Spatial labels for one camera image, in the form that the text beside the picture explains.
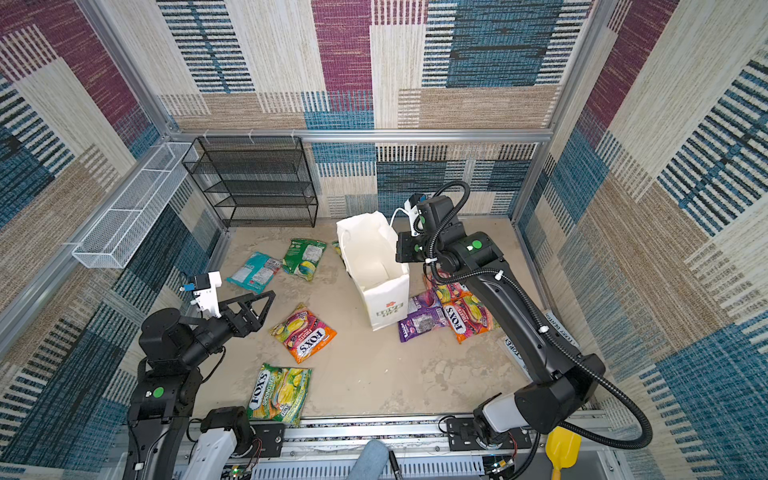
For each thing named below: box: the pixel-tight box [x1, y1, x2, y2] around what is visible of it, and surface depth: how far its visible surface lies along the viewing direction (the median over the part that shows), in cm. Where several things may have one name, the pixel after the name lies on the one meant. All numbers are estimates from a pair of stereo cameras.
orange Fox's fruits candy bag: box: [423, 275, 495, 344], surface depth 93 cm
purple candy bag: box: [398, 290, 448, 343], surface depth 93 cm
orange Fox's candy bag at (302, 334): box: [269, 303, 337, 364], surface depth 91 cm
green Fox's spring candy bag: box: [282, 238, 328, 282], surface depth 109 cm
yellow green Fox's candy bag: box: [247, 362, 313, 428], surface depth 79 cm
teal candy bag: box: [226, 251, 283, 294], surface depth 106 cm
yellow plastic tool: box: [545, 426, 582, 480], surface depth 73 cm
